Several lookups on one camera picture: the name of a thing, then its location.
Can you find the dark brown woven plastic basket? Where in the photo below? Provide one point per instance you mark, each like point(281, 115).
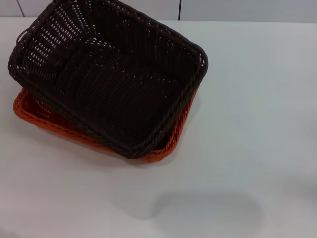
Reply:
point(111, 86)

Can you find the orange woven plastic basket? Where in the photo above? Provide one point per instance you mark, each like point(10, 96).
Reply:
point(29, 111)

